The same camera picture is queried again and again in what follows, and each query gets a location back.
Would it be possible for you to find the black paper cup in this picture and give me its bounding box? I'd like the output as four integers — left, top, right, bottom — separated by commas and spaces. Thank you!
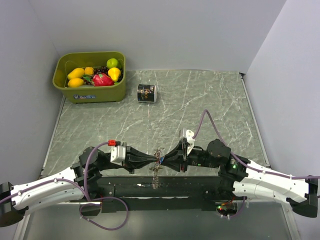
137, 84, 157, 103

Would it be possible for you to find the large silver keyring with rings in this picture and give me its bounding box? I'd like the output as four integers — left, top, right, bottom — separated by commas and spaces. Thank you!
150, 147, 165, 190

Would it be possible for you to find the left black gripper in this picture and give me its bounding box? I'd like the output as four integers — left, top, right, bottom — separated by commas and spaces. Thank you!
96, 141, 159, 174

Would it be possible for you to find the dark cherries bunch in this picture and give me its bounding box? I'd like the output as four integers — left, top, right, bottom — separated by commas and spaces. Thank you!
82, 66, 124, 86

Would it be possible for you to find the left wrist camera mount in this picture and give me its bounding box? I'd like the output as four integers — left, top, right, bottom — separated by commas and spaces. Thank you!
108, 140, 127, 165

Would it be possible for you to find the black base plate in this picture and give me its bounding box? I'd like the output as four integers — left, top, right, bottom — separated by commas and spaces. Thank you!
68, 176, 247, 214

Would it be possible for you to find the yellow mango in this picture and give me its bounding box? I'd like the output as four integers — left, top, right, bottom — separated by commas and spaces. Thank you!
67, 67, 85, 80
67, 77, 85, 88

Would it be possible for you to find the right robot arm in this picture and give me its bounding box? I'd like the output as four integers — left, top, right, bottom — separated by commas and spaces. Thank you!
157, 139, 318, 218

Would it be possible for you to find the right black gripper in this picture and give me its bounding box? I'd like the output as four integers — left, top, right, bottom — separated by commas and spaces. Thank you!
159, 139, 220, 172

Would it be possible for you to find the olive green plastic bin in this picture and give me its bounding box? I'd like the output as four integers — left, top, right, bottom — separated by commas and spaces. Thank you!
52, 51, 126, 104

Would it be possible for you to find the green lime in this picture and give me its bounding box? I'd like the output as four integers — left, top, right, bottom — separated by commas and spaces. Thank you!
106, 58, 119, 69

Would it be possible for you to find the small orange fruit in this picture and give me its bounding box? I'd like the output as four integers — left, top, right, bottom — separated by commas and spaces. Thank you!
84, 67, 95, 76

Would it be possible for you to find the yellow pear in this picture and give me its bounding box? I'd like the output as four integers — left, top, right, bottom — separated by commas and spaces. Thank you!
108, 67, 122, 82

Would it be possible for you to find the red dragon fruit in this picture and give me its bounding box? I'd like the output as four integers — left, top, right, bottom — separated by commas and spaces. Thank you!
92, 73, 114, 87

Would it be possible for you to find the yellow mango lower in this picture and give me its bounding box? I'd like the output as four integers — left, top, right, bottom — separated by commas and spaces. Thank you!
67, 77, 85, 88

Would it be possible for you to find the yellow mango upper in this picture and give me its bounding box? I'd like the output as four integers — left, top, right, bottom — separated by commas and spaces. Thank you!
67, 67, 85, 80

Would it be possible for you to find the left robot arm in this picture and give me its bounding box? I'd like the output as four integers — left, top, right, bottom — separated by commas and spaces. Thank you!
0, 144, 157, 227

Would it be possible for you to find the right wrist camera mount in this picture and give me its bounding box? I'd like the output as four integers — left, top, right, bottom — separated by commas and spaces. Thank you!
179, 128, 195, 155

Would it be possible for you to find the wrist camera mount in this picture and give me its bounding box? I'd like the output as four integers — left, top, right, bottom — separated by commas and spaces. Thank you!
179, 128, 195, 155
108, 140, 127, 165

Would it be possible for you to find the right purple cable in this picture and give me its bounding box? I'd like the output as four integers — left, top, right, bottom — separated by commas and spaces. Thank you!
193, 109, 320, 218

